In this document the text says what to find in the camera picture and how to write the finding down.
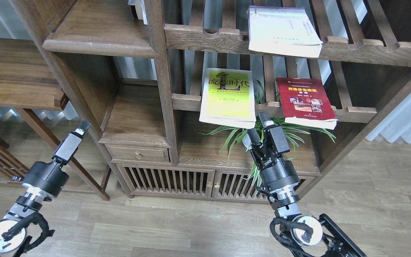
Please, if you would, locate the brass drawer knob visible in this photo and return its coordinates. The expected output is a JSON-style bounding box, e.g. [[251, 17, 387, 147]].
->
[[135, 151, 142, 160]]

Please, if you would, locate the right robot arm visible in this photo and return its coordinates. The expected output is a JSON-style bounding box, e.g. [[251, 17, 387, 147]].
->
[[248, 112, 365, 257]]

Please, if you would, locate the dark wooden bookshelf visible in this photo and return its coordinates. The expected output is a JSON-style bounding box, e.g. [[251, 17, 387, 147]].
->
[[10, 0, 411, 203]]

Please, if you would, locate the white paperback book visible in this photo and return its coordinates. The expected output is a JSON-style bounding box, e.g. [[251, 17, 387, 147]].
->
[[248, 5, 323, 58]]

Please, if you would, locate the yellow green book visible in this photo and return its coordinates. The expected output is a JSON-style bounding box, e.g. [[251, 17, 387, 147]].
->
[[199, 68, 256, 130]]

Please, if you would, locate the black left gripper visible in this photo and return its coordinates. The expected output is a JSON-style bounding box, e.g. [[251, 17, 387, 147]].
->
[[12, 120, 90, 200]]

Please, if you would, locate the wooden side table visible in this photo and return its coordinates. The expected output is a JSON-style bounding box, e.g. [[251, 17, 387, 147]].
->
[[0, 37, 111, 201]]

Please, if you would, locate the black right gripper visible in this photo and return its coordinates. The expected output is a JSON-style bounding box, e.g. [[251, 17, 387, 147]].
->
[[247, 112, 300, 195]]

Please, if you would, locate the red book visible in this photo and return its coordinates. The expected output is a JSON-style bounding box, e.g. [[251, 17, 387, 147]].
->
[[276, 77, 338, 130]]

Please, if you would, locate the white plant pot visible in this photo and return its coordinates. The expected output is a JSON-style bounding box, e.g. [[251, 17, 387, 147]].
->
[[242, 130, 252, 151]]

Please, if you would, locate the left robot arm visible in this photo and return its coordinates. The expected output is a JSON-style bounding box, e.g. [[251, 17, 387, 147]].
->
[[0, 120, 90, 257]]

